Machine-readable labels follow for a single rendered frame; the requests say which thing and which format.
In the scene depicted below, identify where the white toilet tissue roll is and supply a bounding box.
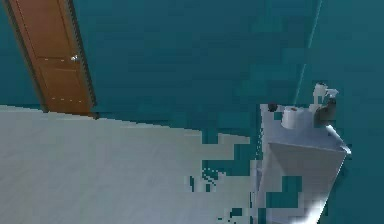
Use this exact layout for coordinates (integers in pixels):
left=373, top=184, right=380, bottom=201
left=280, top=106, right=313, bottom=131

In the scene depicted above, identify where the brown wooden room door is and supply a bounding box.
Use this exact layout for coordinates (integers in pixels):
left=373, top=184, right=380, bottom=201
left=2, top=0, right=100, bottom=120

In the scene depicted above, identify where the white bottle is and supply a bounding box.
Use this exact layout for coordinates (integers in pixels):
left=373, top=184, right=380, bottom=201
left=309, top=82, right=329, bottom=114

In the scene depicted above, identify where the brown spray bottle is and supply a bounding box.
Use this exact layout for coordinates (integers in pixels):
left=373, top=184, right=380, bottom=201
left=313, top=88, right=340, bottom=129

